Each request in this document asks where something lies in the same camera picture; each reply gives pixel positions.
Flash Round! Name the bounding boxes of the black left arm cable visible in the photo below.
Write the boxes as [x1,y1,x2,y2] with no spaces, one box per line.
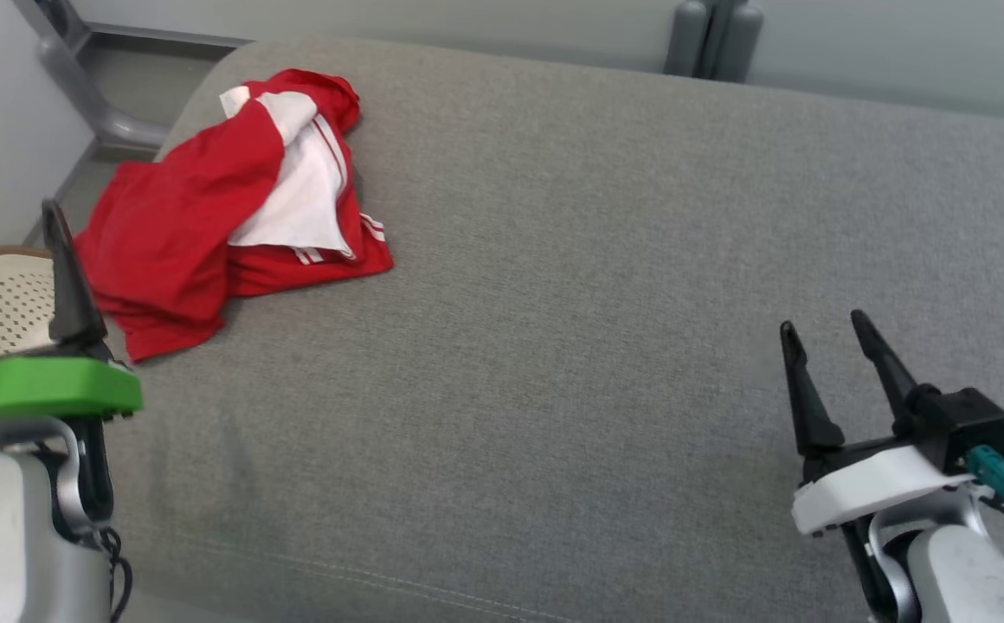
[95,526,134,623]

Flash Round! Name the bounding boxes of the grey double metal post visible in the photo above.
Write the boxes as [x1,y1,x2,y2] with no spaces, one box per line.
[663,0,764,85]

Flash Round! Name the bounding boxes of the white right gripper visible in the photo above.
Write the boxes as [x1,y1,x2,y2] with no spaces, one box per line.
[779,310,988,536]

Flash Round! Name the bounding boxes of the grey metal frame with curved leg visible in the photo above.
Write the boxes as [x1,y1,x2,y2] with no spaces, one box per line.
[10,0,252,161]

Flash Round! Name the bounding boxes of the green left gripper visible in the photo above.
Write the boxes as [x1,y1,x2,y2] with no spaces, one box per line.
[0,199,145,426]

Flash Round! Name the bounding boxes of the white perforated laundry basket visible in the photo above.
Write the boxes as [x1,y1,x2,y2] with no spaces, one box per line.
[0,245,61,357]

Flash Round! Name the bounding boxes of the red white striped jersey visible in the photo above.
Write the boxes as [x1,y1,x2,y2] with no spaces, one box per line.
[74,112,396,363]

